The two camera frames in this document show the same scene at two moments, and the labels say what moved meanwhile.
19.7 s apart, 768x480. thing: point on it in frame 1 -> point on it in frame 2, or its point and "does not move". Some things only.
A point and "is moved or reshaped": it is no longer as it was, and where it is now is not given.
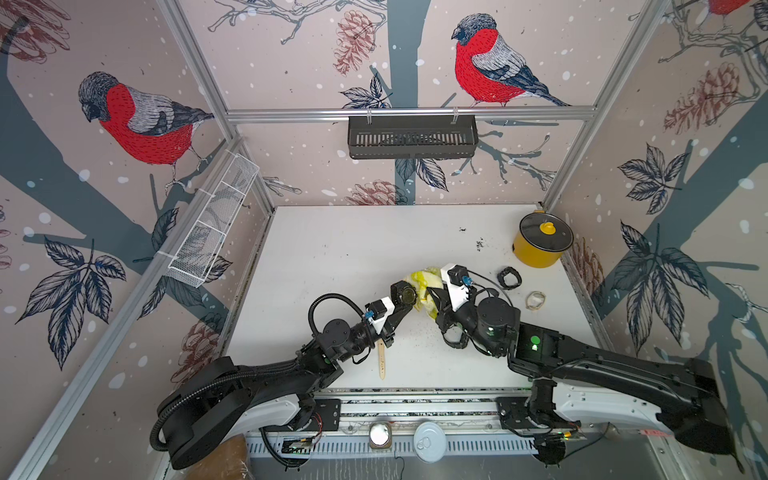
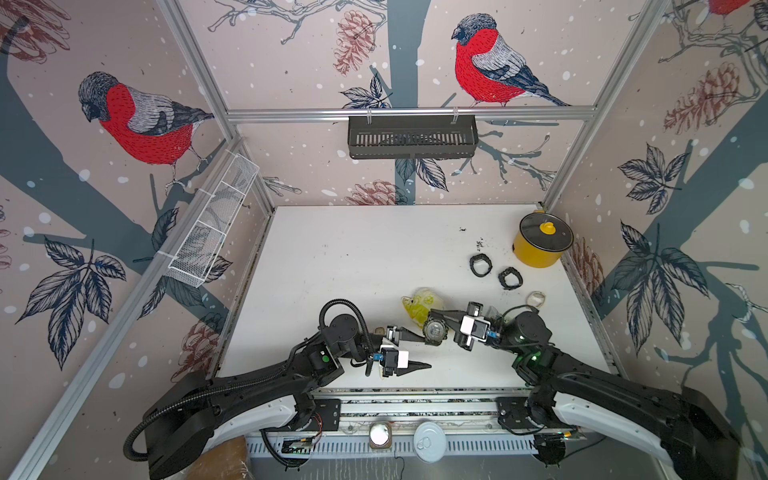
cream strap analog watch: [535, 300] does not move
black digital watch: [455, 335] is moved or reshaped
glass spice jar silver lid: [380, 435] does not move
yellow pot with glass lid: [541, 239] does not move
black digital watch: [403, 293] -> [480, 256]
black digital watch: [509, 278] does not move
